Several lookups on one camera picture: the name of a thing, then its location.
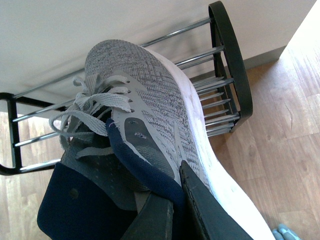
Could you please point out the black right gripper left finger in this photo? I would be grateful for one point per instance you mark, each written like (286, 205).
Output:
(153, 222)

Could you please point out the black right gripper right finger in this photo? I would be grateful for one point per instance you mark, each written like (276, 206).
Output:
(210, 221)

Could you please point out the grey knit sneaker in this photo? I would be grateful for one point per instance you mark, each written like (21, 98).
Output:
(136, 120)

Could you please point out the black metal shoe rack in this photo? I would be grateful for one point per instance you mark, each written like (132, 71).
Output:
(227, 88)

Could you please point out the white slide sandal far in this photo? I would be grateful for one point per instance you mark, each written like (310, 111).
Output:
(282, 232)

